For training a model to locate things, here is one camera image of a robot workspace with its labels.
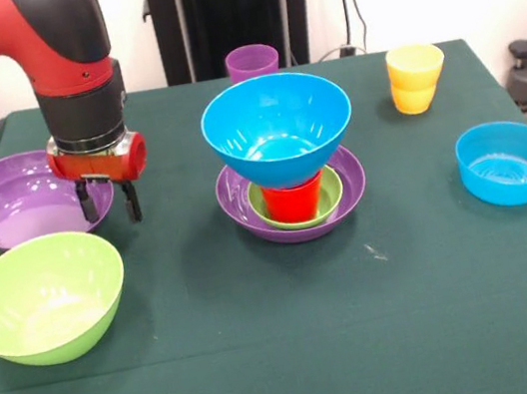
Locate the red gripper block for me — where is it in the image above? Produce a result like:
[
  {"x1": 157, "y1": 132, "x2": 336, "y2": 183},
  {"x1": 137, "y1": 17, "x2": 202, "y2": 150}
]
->
[{"x1": 42, "y1": 121, "x2": 160, "y2": 237}]

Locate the purple bowl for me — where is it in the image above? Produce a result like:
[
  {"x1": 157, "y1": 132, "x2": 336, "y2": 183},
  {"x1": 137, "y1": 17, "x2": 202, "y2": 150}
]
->
[
  {"x1": 0, "y1": 139, "x2": 123, "y2": 252},
  {"x1": 210, "y1": 140, "x2": 375, "y2": 255}
]

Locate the red cup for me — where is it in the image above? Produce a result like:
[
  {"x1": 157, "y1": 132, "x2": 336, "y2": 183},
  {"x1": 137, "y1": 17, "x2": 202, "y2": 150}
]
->
[{"x1": 259, "y1": 169, "x2": 331, "y2": 228}]

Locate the large blue bowl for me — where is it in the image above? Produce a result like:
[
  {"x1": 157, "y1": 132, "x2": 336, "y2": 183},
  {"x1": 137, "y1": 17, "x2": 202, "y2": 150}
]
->
[{"x1": 194, "y1": 60, "x2": 363, "y2": 203}]

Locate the small green bowl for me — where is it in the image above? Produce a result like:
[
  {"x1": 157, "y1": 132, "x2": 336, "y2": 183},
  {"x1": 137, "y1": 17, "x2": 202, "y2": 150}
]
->
[{"x1": 245, "y1": 164, "x2": 349, "y2": 237}]

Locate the large green bowl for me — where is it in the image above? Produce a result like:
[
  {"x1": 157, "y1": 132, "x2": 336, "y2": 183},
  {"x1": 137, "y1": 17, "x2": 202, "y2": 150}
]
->
[{"x1": 0, "y1": 222, "x2": 139, "y2": 374}]

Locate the purple cup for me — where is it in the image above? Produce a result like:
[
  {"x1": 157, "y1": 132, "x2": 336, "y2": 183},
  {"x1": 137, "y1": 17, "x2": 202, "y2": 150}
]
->
[{"x1": 223, "y1": 40, "x2": 283, "y2": 86}]

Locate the dark green tablecloth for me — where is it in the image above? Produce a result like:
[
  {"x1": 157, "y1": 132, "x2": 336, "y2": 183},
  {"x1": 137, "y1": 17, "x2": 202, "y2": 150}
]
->
[{"x1": 0, "y1": 25, "x2": 527, "y2": 394}]

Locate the yellow cup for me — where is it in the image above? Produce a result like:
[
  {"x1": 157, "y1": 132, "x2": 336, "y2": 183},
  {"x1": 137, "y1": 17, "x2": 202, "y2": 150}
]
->
[{"x1": 382, "y1": 39, "x2": 454, "y2": 120}]

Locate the small blue bowl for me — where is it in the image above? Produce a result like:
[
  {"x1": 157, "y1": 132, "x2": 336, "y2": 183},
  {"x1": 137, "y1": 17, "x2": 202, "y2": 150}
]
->
[{"x1": 450, "y1": 116, "x2": 527, "y2": 214}]

